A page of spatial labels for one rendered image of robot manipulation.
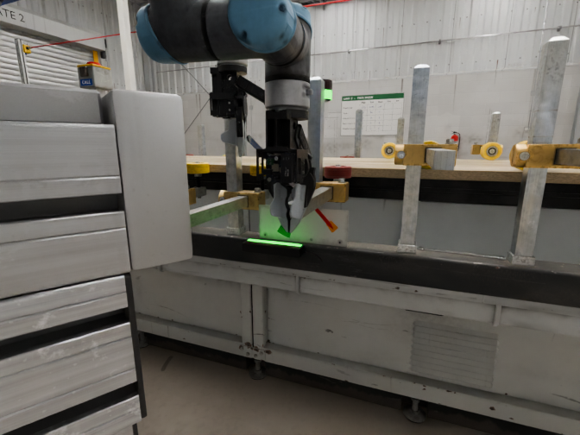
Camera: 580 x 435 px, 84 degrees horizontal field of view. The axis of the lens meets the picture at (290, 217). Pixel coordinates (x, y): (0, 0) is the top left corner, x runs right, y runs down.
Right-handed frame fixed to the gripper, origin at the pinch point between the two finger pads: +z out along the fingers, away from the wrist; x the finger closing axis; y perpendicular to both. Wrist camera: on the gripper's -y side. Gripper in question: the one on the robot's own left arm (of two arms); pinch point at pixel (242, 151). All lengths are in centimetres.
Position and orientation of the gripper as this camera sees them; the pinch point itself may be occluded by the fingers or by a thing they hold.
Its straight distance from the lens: 85.4
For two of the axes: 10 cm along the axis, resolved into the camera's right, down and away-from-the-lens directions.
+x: 0.0, 2.2, -9.8
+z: 0.0, 9.8, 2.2
